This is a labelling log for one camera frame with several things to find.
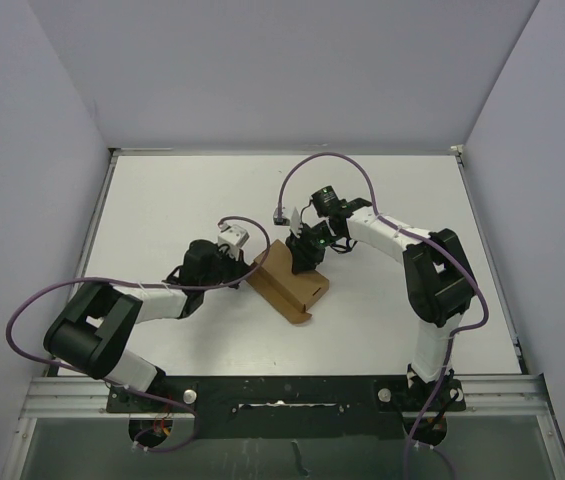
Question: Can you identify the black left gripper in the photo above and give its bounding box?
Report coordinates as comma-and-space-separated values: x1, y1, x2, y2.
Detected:
200, 243, 250, 290

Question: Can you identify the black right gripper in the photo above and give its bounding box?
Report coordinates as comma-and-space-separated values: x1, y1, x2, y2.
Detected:
285, 222, 341, 275

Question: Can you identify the brown cardboard box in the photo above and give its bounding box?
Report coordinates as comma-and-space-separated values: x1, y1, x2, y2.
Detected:
247, 240, 330, 325

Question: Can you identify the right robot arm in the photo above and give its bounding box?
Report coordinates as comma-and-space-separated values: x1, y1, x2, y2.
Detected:
273, 186, 475, 409

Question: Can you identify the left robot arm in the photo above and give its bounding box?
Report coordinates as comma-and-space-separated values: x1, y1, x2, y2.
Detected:
43, 239, 250, 411

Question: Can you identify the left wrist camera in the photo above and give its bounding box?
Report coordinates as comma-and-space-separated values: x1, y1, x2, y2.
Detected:
217, 223, 249, 260

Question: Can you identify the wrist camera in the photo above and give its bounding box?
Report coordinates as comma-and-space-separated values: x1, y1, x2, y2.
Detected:
273, 205, 302, 237
217, 223, 249, 260

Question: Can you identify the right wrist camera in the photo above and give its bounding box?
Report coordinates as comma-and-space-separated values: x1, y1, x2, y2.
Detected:
273, 205, 302, 237

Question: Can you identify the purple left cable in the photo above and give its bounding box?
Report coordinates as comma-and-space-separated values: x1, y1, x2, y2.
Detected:
5, 215, 271, 366

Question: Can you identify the purple cable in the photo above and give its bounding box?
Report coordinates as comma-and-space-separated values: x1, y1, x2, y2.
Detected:
5, 215, 271, 366
277, 151, 489, 480

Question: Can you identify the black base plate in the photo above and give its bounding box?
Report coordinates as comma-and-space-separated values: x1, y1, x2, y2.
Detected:
106, 375, 466, 447

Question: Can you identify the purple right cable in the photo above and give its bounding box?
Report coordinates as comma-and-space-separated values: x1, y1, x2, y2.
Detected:
277, 151, 489, 480

